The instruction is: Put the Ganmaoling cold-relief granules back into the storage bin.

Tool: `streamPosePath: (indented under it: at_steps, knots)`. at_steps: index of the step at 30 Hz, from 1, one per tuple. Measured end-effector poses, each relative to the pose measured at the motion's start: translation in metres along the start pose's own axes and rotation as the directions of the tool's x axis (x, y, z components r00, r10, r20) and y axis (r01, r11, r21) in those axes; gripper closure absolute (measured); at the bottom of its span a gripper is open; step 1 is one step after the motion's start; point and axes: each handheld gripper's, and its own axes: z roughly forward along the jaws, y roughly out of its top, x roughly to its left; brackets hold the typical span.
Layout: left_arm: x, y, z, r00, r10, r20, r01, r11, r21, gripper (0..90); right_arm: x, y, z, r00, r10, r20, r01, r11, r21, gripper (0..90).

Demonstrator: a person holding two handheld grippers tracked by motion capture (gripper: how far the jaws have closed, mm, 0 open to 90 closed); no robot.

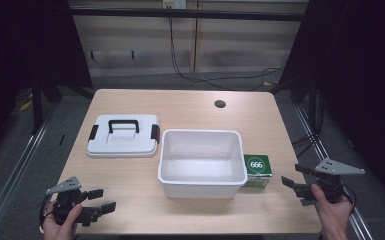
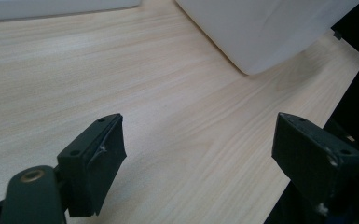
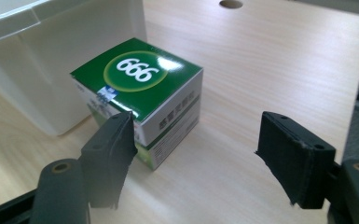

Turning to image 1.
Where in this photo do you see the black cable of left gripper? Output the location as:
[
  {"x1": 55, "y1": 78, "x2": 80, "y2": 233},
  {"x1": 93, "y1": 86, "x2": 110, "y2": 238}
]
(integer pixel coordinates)
[{"x1": 38, "y1": 195, "x2": 55, "y2": 232}]

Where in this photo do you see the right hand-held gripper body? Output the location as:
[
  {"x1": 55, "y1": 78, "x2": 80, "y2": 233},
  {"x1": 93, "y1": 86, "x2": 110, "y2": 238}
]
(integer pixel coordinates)
[{"x1": 299, "y1": 157, "x2": 366, "y2": 206}]

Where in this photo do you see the green cardboard box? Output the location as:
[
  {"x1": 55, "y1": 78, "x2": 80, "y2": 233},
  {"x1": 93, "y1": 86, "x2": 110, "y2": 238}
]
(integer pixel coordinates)
[{"x1": 242, "y1": 153, "x2": 274, "y2": 189}]

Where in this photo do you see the person's left hand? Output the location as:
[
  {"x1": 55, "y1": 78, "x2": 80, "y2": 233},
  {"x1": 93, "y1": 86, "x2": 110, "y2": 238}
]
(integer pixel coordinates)
[{"x1": 41, "y1": 203, "x2": 84, "y2": 240}]

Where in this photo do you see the white lid with black handle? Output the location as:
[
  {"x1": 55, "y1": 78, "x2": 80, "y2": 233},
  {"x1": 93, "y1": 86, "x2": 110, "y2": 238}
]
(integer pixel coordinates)
[{"x1": 86, "y1": 114, "x2": 161, "y2": 159}]

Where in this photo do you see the black horizontal bar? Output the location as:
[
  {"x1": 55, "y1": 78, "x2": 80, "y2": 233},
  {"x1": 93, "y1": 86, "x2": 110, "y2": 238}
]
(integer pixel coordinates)
[{"x1": 69, "y1": 7, "x2": 307, "y2": 23}]

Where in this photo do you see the black curtain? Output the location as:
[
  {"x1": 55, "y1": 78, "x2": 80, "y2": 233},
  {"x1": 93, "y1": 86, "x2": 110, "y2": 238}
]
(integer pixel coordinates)
[
  {"x1": 0, "y1": 0, "x2": 94, "y2": 164},
  {"x1": 269, "y1": 0, "x2": 385, "y2": 204}
]

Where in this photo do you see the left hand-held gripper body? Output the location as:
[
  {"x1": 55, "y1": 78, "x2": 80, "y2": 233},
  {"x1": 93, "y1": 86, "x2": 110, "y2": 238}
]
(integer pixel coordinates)
[{"x1": 45, "y1": 175, "x2": 92, "y2": 228}]

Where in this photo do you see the white wall socket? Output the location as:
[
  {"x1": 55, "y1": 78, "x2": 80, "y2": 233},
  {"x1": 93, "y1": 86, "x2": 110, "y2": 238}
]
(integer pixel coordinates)
[{"x1": 162, "y1": 0, "x2": 188, "y2": 10}]

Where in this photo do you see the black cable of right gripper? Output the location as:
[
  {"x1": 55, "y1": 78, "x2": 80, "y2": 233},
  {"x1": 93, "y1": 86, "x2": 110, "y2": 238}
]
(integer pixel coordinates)
[{"x1": 341, "y1": 184, "x2": 358, "y2": 210}]

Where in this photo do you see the metal floor rail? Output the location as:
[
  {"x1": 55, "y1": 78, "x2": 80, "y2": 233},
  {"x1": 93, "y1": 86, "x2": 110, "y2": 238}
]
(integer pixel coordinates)
[
  {"x1": 294, "y1": 103, "x2": 376, "y2": 240},
  {"x1": 0, "y1": 108, "x2": 59, "y2": 240}
]

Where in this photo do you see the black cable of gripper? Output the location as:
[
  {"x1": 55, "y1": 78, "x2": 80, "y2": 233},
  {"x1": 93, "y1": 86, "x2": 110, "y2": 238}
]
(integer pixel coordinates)
[
  {"x1": 341, "y1": 184, "x2": 358, "y2": 210},
  {"x1": 38, "y1": 195, "x2": 55, "y2": 232}
]

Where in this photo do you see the black cable along wall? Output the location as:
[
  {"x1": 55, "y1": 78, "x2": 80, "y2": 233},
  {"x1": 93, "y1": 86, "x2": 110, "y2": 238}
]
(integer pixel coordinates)
[{"x1": 168, "y1": 16, "x2": 285, "y2": 92}]

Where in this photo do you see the yellow floor tape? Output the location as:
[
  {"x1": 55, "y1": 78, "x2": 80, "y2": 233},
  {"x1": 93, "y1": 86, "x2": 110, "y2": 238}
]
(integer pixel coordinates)
[{"x1": 17, "y1": 98, "x2": 34, "y2": 113}]

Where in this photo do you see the white plastic storage box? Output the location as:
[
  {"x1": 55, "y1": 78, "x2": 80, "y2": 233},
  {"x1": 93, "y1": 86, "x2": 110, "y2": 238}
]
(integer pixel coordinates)
[{"x1": 157, "y1": 128, "x2": 249, "y2": 200}]

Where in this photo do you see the person's right hand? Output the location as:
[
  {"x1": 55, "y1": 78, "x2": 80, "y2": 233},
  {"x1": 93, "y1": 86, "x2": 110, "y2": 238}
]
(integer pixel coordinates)
[{"x1": 310, "y1": 183, "x2": 354, "y2": 240}]

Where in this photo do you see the bundle of black floor cables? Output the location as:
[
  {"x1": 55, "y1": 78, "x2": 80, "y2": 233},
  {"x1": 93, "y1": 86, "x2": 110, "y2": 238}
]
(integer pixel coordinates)
[{"x1": 290, "y1": 88, "x2": 329, "y2": 159}]

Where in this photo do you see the black metal stand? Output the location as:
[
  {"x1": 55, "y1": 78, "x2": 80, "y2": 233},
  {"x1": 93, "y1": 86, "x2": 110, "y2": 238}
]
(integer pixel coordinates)
[{"x1": 30, "y1": 71, "x2": 45, "y2": 136}]

